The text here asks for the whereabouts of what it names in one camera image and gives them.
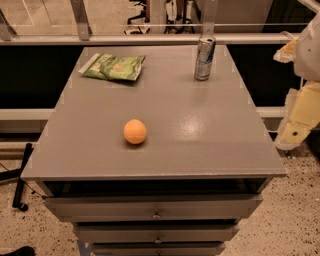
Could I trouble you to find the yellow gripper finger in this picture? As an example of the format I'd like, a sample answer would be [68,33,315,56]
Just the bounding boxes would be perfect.
[275,81,320,151]
[273,40,297,63]

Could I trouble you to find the orange fruit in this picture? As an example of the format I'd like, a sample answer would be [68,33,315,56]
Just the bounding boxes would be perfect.
[123,119,147,145]

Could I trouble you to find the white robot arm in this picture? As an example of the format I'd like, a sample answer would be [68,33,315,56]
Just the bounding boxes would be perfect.
[273,13,320,150]

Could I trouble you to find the silver blue redbull can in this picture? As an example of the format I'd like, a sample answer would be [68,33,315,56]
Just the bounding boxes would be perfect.
[194,35,216,81]

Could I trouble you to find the grey drawer cabinet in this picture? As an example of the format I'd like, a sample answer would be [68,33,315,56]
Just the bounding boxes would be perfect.
[20,44,288,256]

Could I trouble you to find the black office chair base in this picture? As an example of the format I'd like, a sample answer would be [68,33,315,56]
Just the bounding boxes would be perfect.
[124,0,195,35]

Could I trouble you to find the top grey drawer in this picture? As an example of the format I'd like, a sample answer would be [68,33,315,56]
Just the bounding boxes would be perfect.
[45,194,263,222]

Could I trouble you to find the grey drawer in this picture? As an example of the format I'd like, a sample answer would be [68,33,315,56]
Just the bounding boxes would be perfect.
[92,243,225,256]
[74,222,239,243]
[45,194,263,222]

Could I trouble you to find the green chip bag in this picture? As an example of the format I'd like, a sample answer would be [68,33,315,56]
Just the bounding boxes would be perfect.
[79,53,145,81]

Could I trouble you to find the middle grey drawer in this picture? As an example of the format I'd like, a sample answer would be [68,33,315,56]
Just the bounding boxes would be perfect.
[74,222,239,243]

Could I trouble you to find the bottom grey drawer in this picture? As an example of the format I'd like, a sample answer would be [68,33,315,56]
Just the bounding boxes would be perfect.
[92,243,225,256]

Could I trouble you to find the grey metal railing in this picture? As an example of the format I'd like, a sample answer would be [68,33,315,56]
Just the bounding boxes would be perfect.
[0,0,320,47]

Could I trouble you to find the black stand leg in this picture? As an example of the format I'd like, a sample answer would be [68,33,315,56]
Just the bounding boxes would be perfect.
[11,142,34,212]

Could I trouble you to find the white cable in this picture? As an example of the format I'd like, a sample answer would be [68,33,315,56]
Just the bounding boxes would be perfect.
[280,30,299,42]

